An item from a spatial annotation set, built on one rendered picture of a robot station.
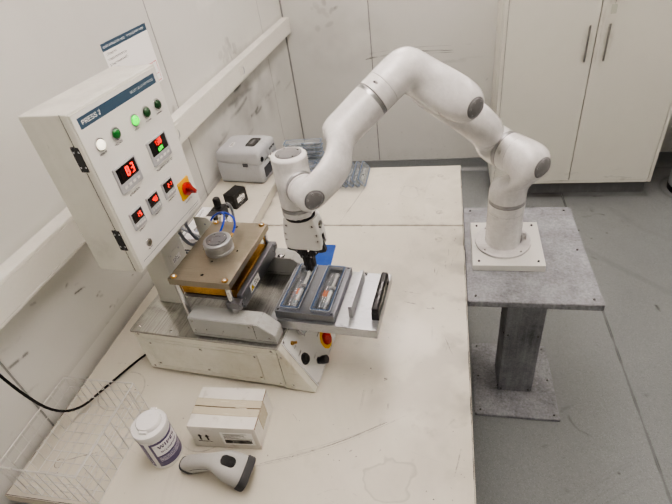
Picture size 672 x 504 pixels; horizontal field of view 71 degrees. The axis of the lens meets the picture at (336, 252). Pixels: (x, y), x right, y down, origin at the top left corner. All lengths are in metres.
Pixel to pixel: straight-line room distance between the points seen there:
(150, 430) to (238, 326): 0.32
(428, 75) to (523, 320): 1.12
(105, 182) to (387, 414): 0.90
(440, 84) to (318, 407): 0.88
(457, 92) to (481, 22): 2.36
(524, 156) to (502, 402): 1.17
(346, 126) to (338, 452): 0.79
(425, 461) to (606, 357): 1.47
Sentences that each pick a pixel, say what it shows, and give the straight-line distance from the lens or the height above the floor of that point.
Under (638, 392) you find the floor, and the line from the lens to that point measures 2.48.
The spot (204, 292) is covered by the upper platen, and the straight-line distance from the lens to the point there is 1.34.
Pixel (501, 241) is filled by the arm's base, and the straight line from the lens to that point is 1.73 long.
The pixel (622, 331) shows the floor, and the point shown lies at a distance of 2.71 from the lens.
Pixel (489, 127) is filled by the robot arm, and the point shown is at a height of 1.30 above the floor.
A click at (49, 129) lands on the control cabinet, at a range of 1.19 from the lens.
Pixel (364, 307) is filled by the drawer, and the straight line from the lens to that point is 1.28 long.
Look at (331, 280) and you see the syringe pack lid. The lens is 1.32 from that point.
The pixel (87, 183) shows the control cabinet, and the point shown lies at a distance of 1.21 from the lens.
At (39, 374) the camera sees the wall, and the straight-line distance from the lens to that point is 1.61.
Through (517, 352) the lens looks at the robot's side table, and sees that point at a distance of 2.12.
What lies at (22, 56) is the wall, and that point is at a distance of 1.60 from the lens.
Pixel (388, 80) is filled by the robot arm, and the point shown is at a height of 1.51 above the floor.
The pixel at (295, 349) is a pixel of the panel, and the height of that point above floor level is 0.87.
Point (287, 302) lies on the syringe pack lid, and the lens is 1.28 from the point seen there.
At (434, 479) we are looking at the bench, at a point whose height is 0.75.
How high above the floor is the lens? 1.86
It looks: 37 degrees down
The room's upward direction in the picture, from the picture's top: 9 degrees counter-clockwise
